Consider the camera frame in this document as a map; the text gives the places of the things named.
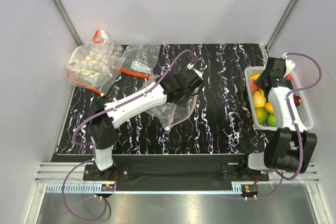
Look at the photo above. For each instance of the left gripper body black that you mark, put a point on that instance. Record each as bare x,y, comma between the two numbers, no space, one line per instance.
188,94

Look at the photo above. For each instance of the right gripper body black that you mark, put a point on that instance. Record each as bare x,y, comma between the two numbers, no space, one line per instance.
258,81

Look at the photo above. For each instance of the yellow lemon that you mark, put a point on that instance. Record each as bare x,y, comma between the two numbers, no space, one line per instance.
259,99

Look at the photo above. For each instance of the clear dotted zip bag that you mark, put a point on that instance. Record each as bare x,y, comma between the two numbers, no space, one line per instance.
171,114

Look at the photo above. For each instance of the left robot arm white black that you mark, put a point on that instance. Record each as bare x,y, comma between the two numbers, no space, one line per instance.
107,118

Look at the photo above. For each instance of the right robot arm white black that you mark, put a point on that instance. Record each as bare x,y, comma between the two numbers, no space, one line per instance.
290,150

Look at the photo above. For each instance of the clear zip bag orange zipper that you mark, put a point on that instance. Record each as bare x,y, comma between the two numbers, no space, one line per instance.
139,60

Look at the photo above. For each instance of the pile of dotted zip bags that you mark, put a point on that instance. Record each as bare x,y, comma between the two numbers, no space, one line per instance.
95,66

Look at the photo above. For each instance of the yellow orange mango slice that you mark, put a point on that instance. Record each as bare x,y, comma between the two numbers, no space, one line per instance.
254,77

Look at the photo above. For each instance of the watermelon slice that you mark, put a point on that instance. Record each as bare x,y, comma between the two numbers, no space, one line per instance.
253,86

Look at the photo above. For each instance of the dark red fruit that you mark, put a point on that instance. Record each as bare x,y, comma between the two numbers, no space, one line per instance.
297,100

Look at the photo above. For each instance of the white plastic fruit basket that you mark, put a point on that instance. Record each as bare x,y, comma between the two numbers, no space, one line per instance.
303,109

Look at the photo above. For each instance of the green yellow orange fruit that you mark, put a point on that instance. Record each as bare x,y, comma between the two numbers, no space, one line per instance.
262,115

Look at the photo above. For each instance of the black marble pattern mat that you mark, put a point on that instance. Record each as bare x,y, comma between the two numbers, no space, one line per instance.
222,120

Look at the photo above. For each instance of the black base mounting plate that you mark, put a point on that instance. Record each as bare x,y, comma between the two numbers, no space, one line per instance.
226,167

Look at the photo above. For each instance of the right small connector box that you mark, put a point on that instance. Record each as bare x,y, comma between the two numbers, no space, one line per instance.
250,189

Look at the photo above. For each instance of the small connector box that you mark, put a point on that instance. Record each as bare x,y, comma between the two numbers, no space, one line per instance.
108,187
250,189

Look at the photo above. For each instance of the left small connector box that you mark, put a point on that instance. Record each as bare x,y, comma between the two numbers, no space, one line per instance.
108,187

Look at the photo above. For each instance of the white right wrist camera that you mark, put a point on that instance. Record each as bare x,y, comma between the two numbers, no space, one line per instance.
290,65

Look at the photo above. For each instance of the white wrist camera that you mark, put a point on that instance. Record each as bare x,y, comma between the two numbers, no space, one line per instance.
198,73
290,65

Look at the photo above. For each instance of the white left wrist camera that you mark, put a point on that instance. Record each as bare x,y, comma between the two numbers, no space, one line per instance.
198,73

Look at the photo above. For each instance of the left aluminium frame post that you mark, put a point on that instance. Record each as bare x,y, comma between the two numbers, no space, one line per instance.
67,22

